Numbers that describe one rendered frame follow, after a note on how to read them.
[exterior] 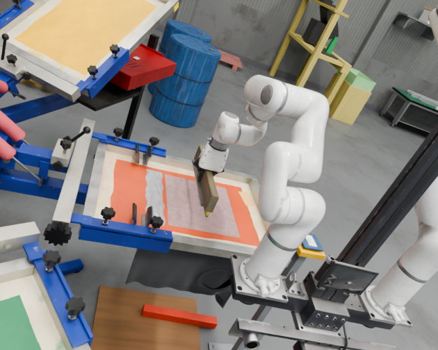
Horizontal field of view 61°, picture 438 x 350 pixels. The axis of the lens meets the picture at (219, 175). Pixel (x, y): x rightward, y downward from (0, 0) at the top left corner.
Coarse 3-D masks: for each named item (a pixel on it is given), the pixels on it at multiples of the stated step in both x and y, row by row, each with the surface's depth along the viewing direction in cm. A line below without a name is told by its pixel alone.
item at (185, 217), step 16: (128, 192) 148; (128, 208) 140; (144, 208) 144; (176, 208) 151; (192, 208) 155; (176, 224) 143; (192, 224) 147; (208, 224) 150; (224, 224) 154; (240, 224) 159; (240, 240) 150; (256, 240) 154
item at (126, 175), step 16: (128, 176) 157; (144, 176) 161; (176, 176) 171; (192, 176) 176; (144, 192) 152; (176, 192) 160; (192, 192) 165; (224, 192) 175; (224, 208) 164; (240, 208) 169
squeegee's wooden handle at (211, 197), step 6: (198, 150) 164; (198, 156) 162; (204, 174) 147; (210, 174) 146; (204, 180) 146; (210, 180) 142; (204, 186) 144; (210, 186) 139; (204, 192) 142; (210, 192) 136; (216, 192) 137; (204, 198) 141; (210, 198) 135; (216, 198) 135; (204, 204) 139; (210, 204) 136; (204, 210) 138; (210, 210) 137
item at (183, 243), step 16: (96, 160) 152; (160, 160) 174; (176, 160) 176; (96, 176) 143; (224, 176) 185; (240, 176) 187; (96, 192) 136; (256, 192) 179; (80, 224) 120; (176, 240) 131; (192, 240) 134; (208, 240) 137; (224, 256) 138
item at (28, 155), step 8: (24, 144) 135; (24, 152) 131; (32, 152) 133; (40, 152) 134; (48, 152) 136; (24, 160) 132; (32, 160) 133; (40, 160) 133; (48, 160) 134; (64, 168) 137
